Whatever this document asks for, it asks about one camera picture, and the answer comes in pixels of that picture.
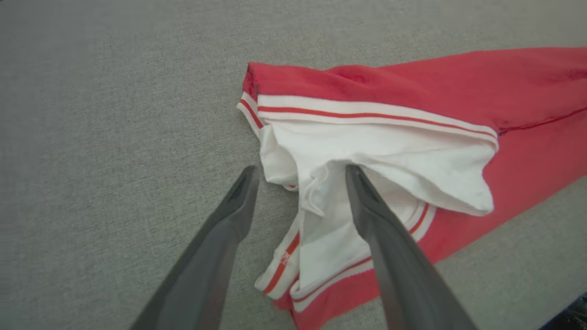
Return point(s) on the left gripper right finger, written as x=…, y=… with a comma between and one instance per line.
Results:
x=403, y=275

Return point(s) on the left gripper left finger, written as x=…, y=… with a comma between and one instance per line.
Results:
x=206, y=266

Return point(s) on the red and white garment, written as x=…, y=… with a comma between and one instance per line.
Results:
x=412, y=82

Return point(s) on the grey fabric sofa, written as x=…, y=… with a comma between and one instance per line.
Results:
x=114, y=114

